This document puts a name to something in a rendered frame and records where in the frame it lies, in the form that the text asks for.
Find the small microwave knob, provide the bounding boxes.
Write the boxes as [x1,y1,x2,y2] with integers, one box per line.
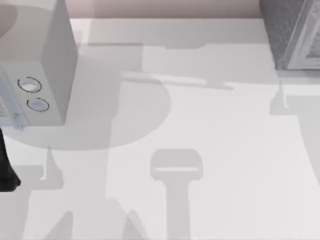
[26,97,50,113]

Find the pale microwave oven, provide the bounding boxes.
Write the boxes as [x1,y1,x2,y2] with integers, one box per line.
[0,0,79,131]

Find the large microwave knob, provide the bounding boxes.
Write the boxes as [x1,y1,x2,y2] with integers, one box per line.
[17,76,43,94]

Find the microwave door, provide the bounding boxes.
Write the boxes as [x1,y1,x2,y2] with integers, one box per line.
[0,66,28,131]

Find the grey cabinet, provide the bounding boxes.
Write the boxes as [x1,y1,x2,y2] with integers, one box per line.
[258,0,320,71]

